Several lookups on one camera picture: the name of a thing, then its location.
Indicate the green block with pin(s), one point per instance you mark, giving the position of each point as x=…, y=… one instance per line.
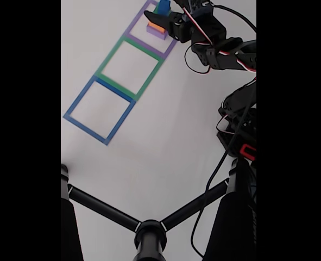
x=156, y=10

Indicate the small blue cube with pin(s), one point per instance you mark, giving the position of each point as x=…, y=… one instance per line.
x=164, y=6

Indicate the orange block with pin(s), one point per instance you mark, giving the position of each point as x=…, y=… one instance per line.
x=154, y=26

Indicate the purple block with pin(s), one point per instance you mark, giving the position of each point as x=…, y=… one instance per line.
x=156, y=34

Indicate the purple tape square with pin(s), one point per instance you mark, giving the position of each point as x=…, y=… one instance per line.
x=146, y=46

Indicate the green tape square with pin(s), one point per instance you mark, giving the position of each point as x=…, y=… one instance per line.
x=106, y=61

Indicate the blue tape square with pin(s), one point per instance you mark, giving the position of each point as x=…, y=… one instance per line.
x=87, y=127

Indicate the red clamp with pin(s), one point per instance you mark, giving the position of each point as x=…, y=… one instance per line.
x=248, y=152

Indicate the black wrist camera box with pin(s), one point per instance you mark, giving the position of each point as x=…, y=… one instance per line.
x=203, y=11

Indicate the black camera tripod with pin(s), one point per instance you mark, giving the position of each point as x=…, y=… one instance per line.
x=149, y=239

